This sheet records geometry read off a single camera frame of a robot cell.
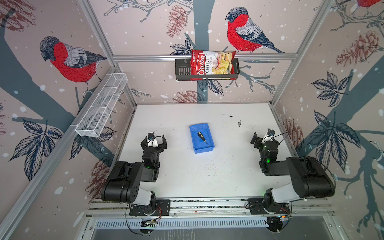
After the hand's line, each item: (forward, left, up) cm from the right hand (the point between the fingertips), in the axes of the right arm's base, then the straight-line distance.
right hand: (262, 136), depth 90 cm
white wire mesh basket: (-8, +90, +25) cm, 93 cm away
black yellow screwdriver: (+3, +37, -7) cm, 38 cm away
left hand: (-5, +66, +6) cm, 66 cm away
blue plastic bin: (-3, +39, -8) cm, 40 cm away
